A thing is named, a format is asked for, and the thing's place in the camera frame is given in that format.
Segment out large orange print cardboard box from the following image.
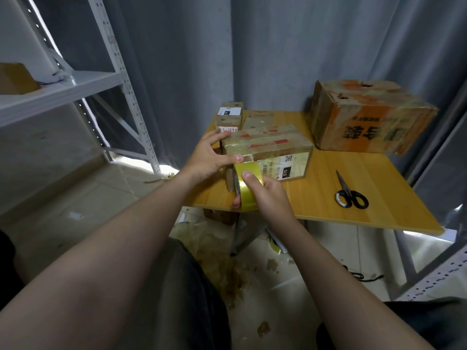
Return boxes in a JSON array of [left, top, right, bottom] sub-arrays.
[[307, 78, 440, 157]]

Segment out person's left hand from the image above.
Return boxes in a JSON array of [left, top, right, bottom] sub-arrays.
[[179, 129, 244, 185]]

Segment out plain brown cardboard box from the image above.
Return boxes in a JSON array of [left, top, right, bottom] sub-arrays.
[[202, 208, 238, 226]]

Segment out yellow wooden table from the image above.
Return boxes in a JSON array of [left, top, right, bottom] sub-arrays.
[[181, 110, 446, 258]]

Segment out yellow tape roll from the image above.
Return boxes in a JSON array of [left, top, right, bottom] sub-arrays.
[[233, 160, 266, 214]]

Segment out person's right forearm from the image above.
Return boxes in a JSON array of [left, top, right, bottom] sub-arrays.
[[273, 218, 435, 350]]

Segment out tape scraps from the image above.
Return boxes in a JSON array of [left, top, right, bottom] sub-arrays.
[[171, 218, 256, 307]]

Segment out person's right leg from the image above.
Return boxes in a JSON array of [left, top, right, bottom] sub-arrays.
[[315, 297, 467, 350]]

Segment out black-handled scissors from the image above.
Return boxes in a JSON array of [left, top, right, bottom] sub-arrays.
[[333, 169, 370, 210]]

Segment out black adapter cable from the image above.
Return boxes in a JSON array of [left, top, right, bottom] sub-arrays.
[[343, 266, 386, 283]]

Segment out person's left forearm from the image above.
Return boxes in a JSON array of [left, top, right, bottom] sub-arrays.
[[0, 175, 201, 350]]

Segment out grey curtain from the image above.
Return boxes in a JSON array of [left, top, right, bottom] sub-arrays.
[[29, 0, 467, 172]]

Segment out small cardboard box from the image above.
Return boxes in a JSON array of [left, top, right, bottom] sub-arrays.
[[241, 110, 277, 131]]

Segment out long white-labelled cardboard box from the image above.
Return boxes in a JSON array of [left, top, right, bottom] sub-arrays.
[[215, 101, 245, 136]]

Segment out grey metal shelf unit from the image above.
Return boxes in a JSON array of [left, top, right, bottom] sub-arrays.
[[0, 0, 163, 175], [394, 76, 467, 303]]

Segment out person's right hand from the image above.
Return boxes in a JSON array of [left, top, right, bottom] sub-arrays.
[[232, 170, 299, 232]]

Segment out medium brown cardboard box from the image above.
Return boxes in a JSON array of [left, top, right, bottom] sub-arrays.
[[220, 125, 315, 194]]

